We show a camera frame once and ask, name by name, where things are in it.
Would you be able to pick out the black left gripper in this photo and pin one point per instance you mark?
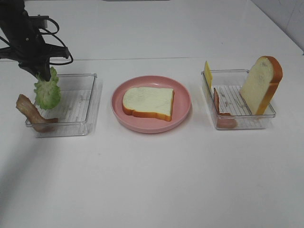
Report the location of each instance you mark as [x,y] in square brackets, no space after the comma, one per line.
[27,46]

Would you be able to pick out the green lettuce leaf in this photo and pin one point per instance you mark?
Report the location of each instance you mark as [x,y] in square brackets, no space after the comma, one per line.
[48,94]

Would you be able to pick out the brown bacon strip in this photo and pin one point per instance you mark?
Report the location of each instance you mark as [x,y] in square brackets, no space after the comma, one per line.
[24,105]

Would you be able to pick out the bread slice from tray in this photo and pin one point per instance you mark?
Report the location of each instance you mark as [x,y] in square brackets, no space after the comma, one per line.
[149,102]

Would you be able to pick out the yellow cheese slice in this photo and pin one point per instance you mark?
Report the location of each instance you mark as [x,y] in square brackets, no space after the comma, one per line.
[208,75]

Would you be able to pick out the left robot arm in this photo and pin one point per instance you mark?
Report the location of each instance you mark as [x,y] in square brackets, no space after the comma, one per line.
[14,7]

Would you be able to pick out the clear plastic tray left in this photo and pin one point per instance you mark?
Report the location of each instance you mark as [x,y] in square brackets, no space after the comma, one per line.
[77,111]

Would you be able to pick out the clear plastic tray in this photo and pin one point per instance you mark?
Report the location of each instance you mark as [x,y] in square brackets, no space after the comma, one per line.
[228,84]
[77,111]

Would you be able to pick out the pink round plate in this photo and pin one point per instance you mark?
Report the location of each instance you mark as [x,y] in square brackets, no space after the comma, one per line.
[180,109]

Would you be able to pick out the clear plastic tray right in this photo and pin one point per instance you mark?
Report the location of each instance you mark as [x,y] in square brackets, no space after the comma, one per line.
[228,84]

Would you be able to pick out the bread slice in right tray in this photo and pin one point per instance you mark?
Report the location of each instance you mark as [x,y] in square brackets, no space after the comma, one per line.
[261,84]

